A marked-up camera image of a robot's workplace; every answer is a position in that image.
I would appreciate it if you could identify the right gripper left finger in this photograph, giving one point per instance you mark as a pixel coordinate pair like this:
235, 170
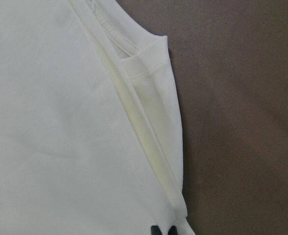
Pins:
155, 230

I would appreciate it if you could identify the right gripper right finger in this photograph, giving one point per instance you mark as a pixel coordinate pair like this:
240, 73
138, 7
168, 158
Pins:
172, 230

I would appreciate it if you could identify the white long-sleeve printed shirt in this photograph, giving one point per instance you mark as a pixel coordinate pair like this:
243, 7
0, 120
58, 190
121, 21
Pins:
90, 126

